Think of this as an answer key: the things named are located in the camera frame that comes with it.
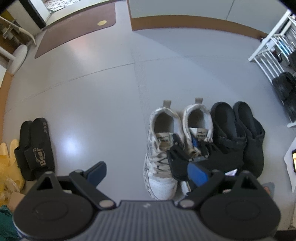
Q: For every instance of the white wire rack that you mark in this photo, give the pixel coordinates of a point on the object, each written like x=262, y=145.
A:
x=276, y=52

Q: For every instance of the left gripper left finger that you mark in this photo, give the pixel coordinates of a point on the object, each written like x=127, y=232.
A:
x=87, y=181

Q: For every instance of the black Bear slide sandal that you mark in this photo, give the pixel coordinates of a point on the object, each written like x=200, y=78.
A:
x=34, y=154

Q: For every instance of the white stool base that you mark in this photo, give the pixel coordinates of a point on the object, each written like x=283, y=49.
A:
x=16, y=59

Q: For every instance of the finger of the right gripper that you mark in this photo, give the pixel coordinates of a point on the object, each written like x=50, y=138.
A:
x=202, y=145
x=178, y=147

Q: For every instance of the grey cabinet with wood base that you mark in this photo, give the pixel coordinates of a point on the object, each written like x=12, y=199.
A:
x=249, y=18

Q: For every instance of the yellow plastic bag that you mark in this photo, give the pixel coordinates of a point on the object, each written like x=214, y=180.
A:
x=11, y=176

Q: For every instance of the black clog slipper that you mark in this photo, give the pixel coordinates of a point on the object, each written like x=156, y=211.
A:
x=253, y=157
x=229, y=137

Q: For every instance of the black chunky strap clog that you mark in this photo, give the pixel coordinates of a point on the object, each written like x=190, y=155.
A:
x=284, y=84

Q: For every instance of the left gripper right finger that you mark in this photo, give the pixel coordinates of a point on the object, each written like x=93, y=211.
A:
x=206, y=182

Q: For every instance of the white sneaker beige laces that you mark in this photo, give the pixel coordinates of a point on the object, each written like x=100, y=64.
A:
x=197, y=126

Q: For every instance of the smartphone on paper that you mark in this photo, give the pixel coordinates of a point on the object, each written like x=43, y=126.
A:
x=289, y=159

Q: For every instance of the brown floor mat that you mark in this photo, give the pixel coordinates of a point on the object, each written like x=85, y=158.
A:
x=78, y=25

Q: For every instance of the person right hand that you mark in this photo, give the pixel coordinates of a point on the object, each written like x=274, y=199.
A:
x=269, y=188

